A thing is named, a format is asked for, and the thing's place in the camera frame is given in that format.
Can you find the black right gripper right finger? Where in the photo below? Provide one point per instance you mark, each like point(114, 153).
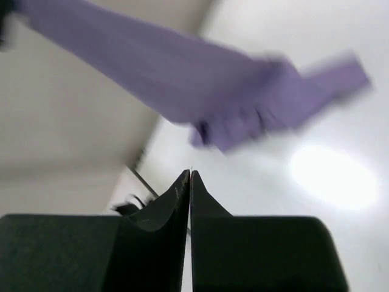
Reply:
point(265, 253)

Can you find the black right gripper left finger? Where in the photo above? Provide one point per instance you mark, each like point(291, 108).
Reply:
point(143, 251)

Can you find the purple t-shirt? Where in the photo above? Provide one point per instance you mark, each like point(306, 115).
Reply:
point(225, 95)

